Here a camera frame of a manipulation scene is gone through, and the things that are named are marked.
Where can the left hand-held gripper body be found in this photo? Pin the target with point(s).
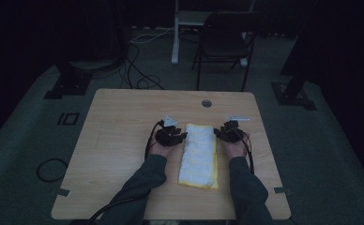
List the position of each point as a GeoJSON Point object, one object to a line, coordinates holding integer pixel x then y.
{"type": "Point", "coordinates": [166, 136]}

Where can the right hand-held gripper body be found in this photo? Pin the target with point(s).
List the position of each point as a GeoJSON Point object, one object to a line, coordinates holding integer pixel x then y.
{"type": "Point", "coordinates": [231, 132]}

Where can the white towel with yellow edge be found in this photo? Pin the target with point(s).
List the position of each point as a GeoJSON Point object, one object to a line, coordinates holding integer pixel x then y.
{"type": "Point", "coordinates": [200, 156]}

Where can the person's left hand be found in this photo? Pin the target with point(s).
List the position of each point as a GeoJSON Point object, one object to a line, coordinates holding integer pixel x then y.
{"type": "Point", "coordinates": [158, 149]}

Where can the black stand with square base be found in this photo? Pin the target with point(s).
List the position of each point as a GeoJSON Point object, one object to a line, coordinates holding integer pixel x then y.
{"type": "Point", "coordinates": [70, 84]}
{"type": "Point", "coordinates": [292, 93]}

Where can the grey tape strip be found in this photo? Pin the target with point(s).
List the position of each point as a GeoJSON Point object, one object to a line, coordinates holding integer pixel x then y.
{"type": "Point", "coordinates": [282, 190]}
{"type": "Point", "coordinates": [63, 192]}

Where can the black folding chair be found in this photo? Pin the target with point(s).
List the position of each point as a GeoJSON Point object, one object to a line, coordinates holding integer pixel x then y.
{"type": "Point", "coordinates": [224, 43]}

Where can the grey round stand base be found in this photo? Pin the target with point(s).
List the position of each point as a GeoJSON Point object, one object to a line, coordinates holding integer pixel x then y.
{"type": "Point", "coordinates": [92, 65]}

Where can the white desk frame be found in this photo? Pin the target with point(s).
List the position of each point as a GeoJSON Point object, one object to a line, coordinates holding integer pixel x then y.
{"type": "Point", "coordinates": [175, 40]}

